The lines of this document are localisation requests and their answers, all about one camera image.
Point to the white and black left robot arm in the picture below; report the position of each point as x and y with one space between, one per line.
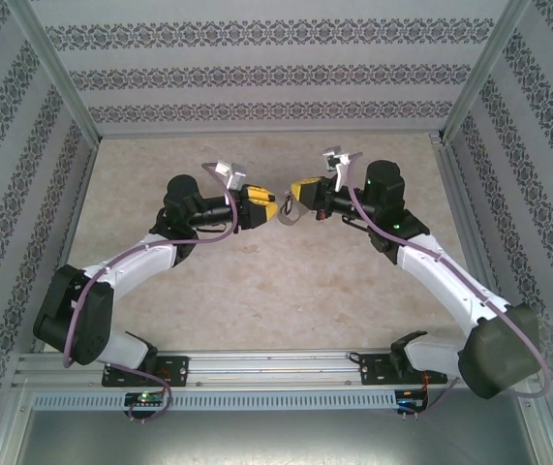
131 264

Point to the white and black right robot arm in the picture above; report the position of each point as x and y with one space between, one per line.
450 281

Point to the left circuit board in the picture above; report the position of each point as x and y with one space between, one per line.
145 398

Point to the circuit board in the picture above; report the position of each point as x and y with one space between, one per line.
145 398
411 399

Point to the right circuit board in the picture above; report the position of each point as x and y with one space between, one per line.
411 399

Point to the grey metal sheet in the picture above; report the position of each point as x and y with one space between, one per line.
276 441

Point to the aluminium rear frame bar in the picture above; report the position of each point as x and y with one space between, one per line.
266 132

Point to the aluminium table edge rail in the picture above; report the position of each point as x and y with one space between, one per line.
460 194

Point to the aluminium frame post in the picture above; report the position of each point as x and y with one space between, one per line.
53 72
486 72

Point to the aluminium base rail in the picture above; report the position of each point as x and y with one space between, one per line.
266 368

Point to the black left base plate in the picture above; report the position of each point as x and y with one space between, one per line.
174 370

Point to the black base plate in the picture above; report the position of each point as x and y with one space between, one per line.
375 373
174 370

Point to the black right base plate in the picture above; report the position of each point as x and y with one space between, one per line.
375 373

